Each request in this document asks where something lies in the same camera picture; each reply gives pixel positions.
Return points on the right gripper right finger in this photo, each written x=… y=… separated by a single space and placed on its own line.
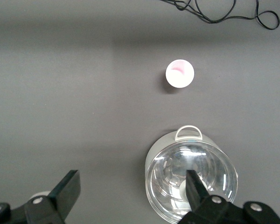
x=196 y=198

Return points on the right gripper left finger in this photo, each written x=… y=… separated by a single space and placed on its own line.
x=65 y=193

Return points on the pink plastic cup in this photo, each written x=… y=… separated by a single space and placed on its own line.
x=179 y=77

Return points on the glass lid with tan knob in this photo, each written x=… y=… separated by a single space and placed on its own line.
x=212 y=163

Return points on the dark grey table mat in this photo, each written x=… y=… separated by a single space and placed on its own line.
x=60 y=93

